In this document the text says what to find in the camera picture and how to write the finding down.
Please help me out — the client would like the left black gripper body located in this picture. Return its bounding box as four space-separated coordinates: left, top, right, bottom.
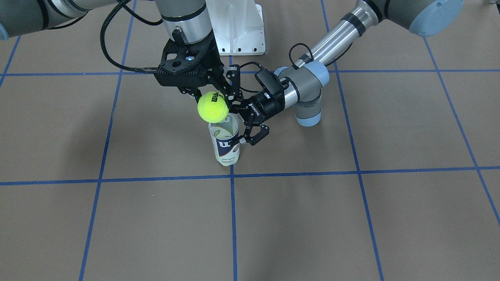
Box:
242 90 285 123

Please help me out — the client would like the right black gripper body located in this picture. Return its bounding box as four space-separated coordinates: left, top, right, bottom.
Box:
154 33 225 95

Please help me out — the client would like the yellow tennis ball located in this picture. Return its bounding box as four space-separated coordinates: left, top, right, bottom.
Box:
198 91 229 123

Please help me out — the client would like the clear tennis ball can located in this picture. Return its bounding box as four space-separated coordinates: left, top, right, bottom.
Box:
208 113 240 167

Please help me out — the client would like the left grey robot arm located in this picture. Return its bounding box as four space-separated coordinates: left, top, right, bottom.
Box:
229 0 464 146

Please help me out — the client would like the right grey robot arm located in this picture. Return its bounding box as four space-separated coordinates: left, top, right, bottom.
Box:
1 0 243 106

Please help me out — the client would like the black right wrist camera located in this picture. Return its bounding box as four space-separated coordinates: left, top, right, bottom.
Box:
154 40 208 88

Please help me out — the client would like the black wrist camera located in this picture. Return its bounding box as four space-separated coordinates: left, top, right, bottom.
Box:
154 40 208 88
255 69 284 103

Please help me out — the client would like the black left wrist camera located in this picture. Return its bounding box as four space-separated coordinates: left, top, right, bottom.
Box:
255 69 284 103

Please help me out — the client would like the white metal base plate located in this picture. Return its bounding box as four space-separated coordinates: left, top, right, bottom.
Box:
206 0 266 56

